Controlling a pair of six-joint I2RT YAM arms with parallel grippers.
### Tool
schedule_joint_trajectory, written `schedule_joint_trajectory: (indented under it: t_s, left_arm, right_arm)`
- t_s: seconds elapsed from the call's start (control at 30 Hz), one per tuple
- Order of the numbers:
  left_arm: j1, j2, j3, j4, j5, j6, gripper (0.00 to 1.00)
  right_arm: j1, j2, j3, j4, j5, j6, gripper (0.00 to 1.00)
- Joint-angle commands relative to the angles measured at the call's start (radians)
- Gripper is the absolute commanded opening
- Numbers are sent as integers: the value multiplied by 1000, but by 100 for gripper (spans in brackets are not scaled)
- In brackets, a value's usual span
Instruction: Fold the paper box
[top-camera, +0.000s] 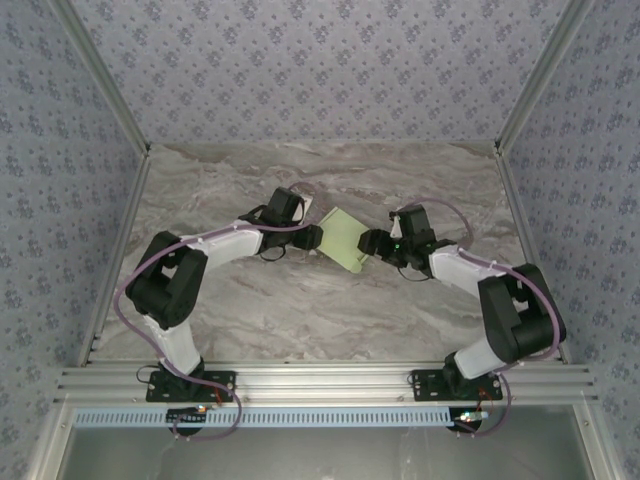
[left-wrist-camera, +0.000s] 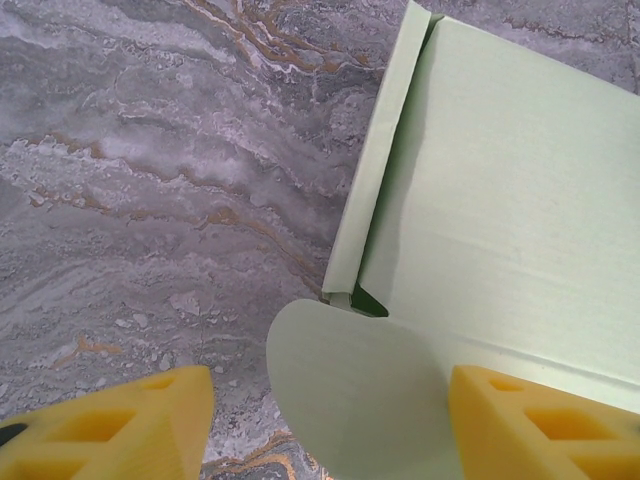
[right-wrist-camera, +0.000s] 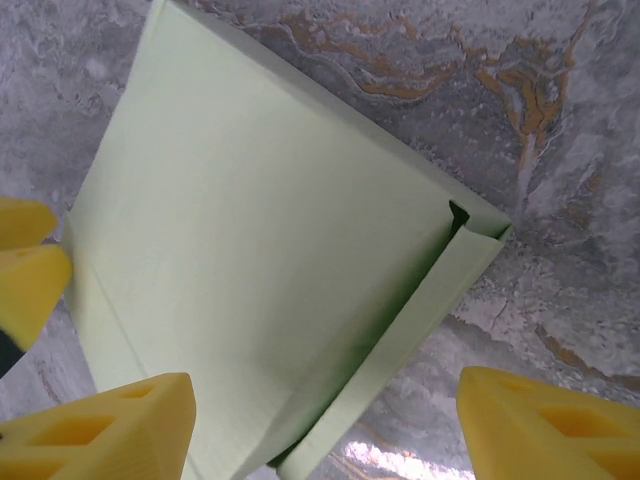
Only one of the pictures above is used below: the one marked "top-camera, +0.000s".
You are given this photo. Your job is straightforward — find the grey metal shelf panel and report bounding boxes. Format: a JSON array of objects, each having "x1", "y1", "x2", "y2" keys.
[{"x1": 27, "y1": 403, "x2": 619, "y2": 480}]

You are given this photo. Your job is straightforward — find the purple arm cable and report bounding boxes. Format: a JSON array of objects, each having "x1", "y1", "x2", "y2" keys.
[
  {"x1": 113, "y1": 180, "x2": 321, "y2": 444},
  {"x1": 394, "y1": 198, "x2": 569, "y2": 437}
]

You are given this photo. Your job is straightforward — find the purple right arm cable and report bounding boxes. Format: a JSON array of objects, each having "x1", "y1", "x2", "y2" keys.
[{"x1": 394, "y1": 198, "x2": 569, "y2": 437}]

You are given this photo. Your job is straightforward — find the aluminium frame cross rail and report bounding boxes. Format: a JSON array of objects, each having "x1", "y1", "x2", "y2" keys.
[{"x1": 53, "y1": 363, "x2": 599, "y2": 404}]

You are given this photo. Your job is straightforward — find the small circuit board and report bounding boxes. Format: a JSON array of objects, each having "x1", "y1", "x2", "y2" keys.
[
  {"x1": 451, "y1": 409, "x2": 489, "y2": 431},
  {"x1": 166, "y1": 405, "x2": 211, "y2": 424}
]

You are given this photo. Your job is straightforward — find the aluminium frame post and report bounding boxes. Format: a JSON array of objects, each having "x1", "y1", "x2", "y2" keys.
[
  {"x1": 493, "y1": 0, "x2": 597, "y2": 152},
  {"x1": 49, "y1": 0, "x2": 152, "y2": 154}
]

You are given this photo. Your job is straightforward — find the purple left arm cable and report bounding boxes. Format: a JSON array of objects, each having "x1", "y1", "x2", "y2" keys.
[{"x1": 113, "y1": 180, "x2": 321, "y2": 444}]

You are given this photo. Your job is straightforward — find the light blue slotted cable duct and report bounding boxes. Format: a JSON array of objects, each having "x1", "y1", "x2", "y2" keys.
[{"x1": 73, "y1": 405, "x2": 462, "y2": 430}]

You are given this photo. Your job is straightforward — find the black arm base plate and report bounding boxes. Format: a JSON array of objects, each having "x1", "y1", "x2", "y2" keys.
[
  {"x1": 410, "y1": 368, "x2": 504, "y2": 403},
  {"x1": 145, "y1": 369, "x2": 238, "y2": 404}
]

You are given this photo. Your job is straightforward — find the aluminium frame side rail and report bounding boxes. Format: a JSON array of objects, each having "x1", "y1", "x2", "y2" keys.
[
  {"x1": 493, "y1": 141, "x2": 572, "y2": 365},
  {"x1": 76, "y1": 143, "x2": 152, "y2": 367}
]

